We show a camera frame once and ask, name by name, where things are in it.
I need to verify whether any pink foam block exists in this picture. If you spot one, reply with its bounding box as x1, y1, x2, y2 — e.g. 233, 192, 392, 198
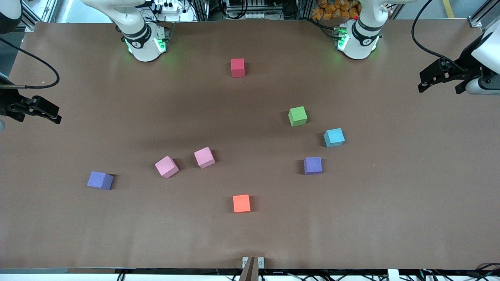
194, 146, 216, 169
154, 155, 180, 179

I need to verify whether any green foam block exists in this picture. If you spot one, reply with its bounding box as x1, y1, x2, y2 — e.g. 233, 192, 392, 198
288, 106, 308, 127

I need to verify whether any purple foam block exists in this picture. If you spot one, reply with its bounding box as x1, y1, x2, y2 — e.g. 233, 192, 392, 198
304, 157, 323, 175
86, 171, 114, 191

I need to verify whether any red foam block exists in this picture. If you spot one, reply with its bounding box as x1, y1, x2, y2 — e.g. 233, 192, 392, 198
230, 58, 246, 78

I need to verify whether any orange snack bag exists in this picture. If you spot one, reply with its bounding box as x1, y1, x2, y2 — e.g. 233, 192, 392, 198
312, 0, 362, 21

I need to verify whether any light blue foam block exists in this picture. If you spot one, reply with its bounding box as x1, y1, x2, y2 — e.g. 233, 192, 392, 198
323, 128, 346, 148

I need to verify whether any white power strip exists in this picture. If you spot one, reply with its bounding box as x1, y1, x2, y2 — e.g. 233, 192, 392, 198
153, 0, 196, 22

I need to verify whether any grey power strip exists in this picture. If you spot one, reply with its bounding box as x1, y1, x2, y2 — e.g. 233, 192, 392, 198
228, 10, 271, 20

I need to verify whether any orange foam block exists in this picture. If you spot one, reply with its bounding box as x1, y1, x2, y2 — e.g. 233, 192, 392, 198
232, 194, 252, 213

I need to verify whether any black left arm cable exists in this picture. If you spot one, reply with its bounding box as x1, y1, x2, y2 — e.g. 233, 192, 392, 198
411, 0, 467, 73

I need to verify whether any aluminium frame profile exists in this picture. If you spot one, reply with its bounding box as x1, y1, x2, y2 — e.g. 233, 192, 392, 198
468, 0, 500, 30
21, 0, 59, 32

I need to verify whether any black floor cable bundle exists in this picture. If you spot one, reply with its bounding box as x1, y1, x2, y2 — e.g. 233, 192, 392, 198
419, 262, 500, 281

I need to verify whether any small metal bracket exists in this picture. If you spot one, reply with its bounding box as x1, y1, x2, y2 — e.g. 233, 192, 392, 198
242, 256, 265, 270

